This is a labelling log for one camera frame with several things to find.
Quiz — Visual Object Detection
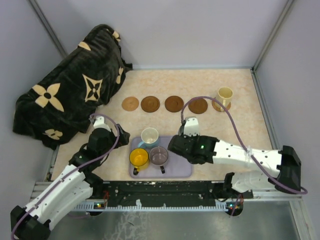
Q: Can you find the dark brown wooden coaster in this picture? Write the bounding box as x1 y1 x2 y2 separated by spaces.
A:
188 98 208 114
140 96 160 113
164 95 184 113

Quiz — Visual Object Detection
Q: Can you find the light woven rattan coaster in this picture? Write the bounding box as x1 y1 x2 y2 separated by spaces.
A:
212 98 231 112
121 96 140 112

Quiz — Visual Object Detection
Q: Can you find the cream yellow mug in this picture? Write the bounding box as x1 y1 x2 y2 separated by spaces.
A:
216 87 233 110

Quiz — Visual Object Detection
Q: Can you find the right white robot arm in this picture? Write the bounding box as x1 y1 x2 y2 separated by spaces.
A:
167 135 302 198

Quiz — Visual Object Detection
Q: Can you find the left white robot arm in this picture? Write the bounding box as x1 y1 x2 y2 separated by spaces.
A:
10 123 130 240

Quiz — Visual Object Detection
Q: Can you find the lavender plastic tray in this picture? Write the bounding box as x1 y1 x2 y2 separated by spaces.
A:
128 136 193 179

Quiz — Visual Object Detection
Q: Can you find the purple glass mug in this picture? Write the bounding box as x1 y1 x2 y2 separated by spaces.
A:
149 146 169 174

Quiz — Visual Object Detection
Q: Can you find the white mug blue outside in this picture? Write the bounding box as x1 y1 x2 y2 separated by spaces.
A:
137 127 159 149

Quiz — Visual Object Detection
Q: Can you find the black floral plush blanket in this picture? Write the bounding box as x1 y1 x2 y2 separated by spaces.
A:
12 24 133 149

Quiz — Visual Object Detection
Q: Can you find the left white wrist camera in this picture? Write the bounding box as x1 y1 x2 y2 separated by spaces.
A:
89 115 111 132

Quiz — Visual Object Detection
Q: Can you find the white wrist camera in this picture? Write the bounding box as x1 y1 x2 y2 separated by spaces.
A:
89 115 111 132
178 116 200 137

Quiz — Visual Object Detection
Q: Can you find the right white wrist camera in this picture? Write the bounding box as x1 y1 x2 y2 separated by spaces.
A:
178 116 200 137

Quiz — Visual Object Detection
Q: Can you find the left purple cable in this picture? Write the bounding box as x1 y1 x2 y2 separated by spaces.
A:
9 112 123 240

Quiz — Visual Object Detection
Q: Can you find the purple cable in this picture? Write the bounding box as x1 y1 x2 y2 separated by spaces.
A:
180 96 308 195
9 112 123 240

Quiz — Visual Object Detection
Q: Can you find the yellow mug black handle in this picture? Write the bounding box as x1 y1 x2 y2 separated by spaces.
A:
129 148 150 176

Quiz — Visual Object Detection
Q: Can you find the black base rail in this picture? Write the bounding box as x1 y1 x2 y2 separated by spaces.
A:
89 180 240 207

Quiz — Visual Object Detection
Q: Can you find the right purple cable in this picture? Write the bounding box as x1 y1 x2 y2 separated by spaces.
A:
180 96 308 195

